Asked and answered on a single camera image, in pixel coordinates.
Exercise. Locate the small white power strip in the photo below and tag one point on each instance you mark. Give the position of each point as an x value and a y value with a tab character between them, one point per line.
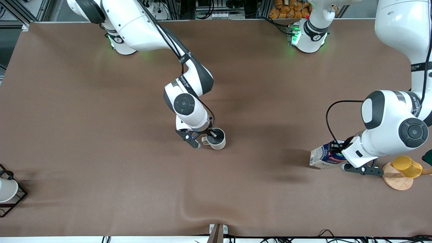
221	15

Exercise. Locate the aluminium frame post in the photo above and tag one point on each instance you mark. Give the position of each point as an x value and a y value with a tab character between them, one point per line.
32	11

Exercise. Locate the metal bracket plate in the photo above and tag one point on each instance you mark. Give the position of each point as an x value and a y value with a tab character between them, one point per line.
225	229

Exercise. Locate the white cup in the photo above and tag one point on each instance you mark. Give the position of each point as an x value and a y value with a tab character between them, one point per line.
6	190

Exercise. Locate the yellow plastic cup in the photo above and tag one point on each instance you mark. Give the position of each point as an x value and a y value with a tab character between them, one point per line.
406	166

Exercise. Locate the dark green cup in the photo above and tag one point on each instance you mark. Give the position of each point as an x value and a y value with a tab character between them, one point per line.
428	157

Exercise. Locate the beige mug with grey inside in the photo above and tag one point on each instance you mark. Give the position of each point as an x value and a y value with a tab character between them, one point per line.
217	140

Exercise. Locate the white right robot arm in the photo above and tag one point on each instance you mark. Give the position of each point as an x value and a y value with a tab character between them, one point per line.
135	23

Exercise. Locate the white power strip with plugs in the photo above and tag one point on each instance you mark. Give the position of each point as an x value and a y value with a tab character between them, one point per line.
158	8

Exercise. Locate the blue white milk carton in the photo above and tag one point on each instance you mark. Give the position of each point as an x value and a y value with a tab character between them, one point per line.
320	157

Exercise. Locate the grey mount post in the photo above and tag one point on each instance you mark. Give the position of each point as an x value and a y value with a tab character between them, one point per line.
216	236

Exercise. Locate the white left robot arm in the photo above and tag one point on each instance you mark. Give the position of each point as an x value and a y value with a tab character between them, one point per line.
388	114

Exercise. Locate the round wooden cup stand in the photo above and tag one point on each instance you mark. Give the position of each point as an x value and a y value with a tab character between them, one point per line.
396	182

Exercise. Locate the pile of orange bread rolls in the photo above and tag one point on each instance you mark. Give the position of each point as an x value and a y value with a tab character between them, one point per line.
288	9

